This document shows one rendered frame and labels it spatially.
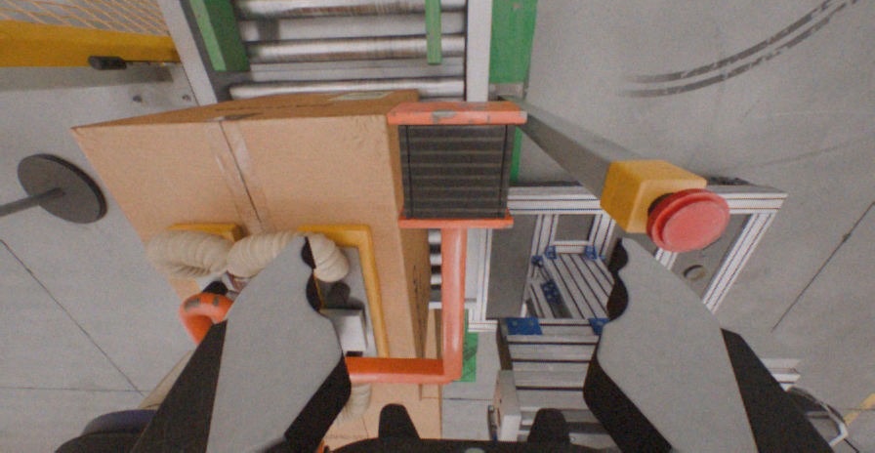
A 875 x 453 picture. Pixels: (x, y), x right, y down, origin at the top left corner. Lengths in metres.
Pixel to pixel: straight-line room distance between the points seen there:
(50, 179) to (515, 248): 2.40
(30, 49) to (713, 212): 0.96
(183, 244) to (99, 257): 2.29
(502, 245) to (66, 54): 1.33
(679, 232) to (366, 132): 0.35
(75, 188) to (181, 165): 1.90
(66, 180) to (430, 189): 2.27
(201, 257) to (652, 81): 1.54
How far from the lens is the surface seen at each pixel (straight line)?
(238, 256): 0.38
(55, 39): 0.83
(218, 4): 0.84
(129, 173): 0.55
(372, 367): 0.38
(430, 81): 0.73
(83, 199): 2.40
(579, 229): 1.39
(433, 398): 1.59
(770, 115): 1.90
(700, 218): 0.37
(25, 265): 3.17
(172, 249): 0.43
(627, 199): 0.39
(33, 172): 2.50
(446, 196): 0.19
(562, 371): 0.75
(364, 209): 0.39
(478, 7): 0.69
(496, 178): 0.19
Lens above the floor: 1.28
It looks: 63 degrees down
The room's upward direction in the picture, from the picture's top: 176 degrees counter-clockwise
